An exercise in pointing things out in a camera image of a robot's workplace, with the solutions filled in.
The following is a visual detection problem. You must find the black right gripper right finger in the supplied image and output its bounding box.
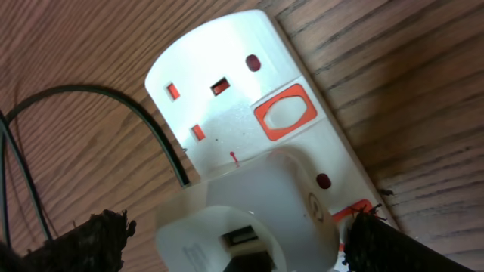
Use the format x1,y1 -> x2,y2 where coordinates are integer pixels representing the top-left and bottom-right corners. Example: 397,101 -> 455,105
342,204 -> 472,272

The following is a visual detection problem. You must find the white power strip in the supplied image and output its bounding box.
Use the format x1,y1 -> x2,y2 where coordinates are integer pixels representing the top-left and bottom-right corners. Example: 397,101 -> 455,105
144,8 -> 402,272

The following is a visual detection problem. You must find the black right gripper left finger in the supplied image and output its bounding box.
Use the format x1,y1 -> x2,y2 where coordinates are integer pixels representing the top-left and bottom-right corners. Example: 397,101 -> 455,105
1,209 -> 136,272

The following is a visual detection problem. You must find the black USB charging cable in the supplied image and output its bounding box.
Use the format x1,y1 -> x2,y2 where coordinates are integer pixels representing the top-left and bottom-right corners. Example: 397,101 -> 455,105
0,84 -> 191,250

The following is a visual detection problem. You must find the white USB charger plug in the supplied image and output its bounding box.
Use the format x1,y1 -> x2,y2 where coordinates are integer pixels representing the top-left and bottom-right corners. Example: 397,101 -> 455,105
155,151 -> 340,272

